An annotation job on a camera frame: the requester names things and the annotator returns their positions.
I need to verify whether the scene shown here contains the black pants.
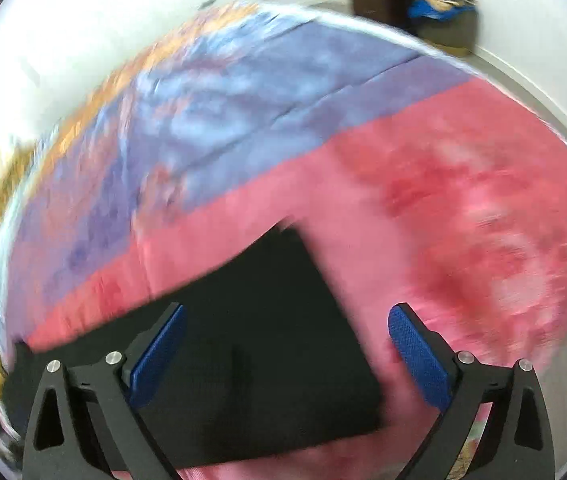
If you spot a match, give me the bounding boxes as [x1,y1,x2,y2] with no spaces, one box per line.
[3,225,384,471]

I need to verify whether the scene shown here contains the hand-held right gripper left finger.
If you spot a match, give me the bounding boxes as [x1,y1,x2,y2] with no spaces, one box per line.
[23,302,187,480]

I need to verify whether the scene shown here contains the colourful striped satin blanket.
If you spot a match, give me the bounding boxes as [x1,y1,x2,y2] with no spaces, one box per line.
[0,2,567,480]

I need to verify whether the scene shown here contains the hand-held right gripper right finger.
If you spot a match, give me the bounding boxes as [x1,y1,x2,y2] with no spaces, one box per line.
[387,302,557,480]

